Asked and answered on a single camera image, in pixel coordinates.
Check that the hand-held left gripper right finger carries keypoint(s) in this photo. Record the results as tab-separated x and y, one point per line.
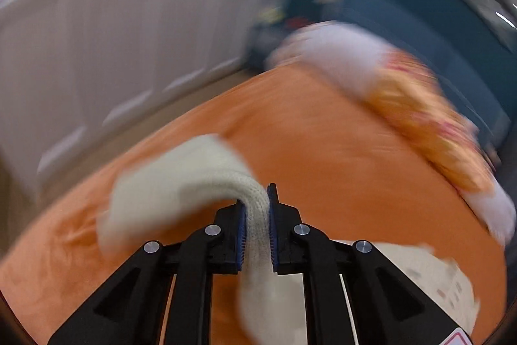
274	236

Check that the orange floral pillow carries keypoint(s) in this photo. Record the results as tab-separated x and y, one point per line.
355	46

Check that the teal padded headboard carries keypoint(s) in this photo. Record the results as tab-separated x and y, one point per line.
404	5

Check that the orange plush blanket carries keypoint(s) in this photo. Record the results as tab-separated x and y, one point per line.
343	175

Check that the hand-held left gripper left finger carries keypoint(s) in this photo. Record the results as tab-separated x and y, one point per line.
240	236

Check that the white panelled wardrobe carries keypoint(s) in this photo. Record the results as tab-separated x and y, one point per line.
121	25

